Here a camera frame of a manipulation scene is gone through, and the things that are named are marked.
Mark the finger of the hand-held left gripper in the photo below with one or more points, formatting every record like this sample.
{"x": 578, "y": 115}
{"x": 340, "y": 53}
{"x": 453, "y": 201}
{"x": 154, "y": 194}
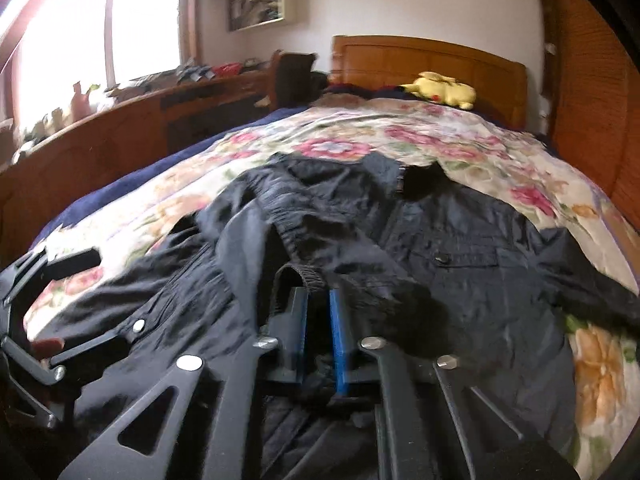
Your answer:
{"x": 95, "y": 344}
{"x": 75, "y": 261}

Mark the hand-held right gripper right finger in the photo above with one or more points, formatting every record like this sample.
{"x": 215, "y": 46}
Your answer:
{"x": 341, "y": 342}

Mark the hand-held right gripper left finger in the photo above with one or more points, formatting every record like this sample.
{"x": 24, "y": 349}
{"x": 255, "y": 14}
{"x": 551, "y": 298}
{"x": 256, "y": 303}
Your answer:
{"x": 299, "y": 327}

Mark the black jacket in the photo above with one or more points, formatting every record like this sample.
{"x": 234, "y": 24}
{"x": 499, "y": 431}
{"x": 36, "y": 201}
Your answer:
{"x": 450, "y": 240}

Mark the wooden desk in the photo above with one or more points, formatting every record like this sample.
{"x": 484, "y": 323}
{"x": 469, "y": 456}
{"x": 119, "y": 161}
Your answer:
{"x": 125, "y": 130}

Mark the pink figurine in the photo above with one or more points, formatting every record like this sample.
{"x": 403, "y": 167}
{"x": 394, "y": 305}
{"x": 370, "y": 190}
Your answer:
{"x": 81, "y": 102}

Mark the floral blanket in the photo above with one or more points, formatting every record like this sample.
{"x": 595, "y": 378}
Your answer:
{"x": 350, "y": 130}

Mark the window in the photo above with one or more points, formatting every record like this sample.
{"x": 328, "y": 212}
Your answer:
{"x": 140, "y": 20}

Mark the wooden chair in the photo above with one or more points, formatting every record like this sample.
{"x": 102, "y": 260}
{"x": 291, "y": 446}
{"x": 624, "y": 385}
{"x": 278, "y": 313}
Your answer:
{"x": 292, "y": 75}

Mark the yellow plush toy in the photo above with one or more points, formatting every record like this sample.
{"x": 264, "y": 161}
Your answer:
{"x": 445, "y": 91}

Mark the wooden headboard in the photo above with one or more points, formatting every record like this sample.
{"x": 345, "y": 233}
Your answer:
{"x": 380, "y": 60}

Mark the wooden wardrobe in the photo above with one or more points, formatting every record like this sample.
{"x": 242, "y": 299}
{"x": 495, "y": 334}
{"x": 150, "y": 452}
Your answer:
{"x": 585, "y": 85}

